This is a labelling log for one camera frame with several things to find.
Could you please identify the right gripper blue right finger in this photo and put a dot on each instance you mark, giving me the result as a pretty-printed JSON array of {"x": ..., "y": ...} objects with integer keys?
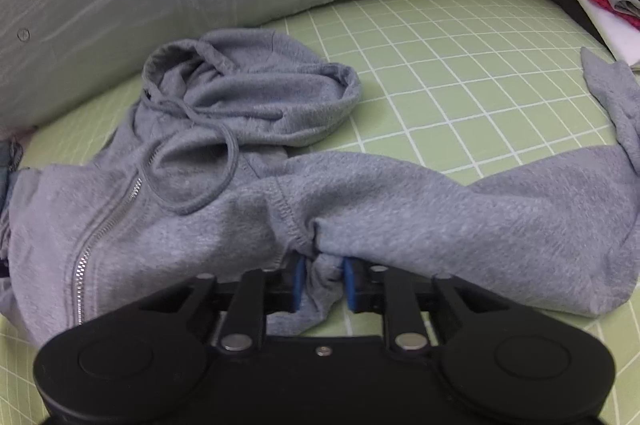
[{"x": 369, "y": 286}]

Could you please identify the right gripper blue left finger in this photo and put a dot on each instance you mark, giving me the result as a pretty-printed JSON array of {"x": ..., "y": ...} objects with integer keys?
[{"x": 280, "y": 289}]

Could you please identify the grey zip hoodie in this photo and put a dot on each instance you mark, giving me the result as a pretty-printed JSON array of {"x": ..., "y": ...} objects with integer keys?
[{"x": 211, "y": 171}]

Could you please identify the green grid cutting mat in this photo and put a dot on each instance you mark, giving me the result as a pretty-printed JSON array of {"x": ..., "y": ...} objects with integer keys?
[{"x": 466, "y": 87}]

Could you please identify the blue denim jacket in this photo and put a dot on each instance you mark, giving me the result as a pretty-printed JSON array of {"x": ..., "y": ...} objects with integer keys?
[{"x": 11, "y": 155}]

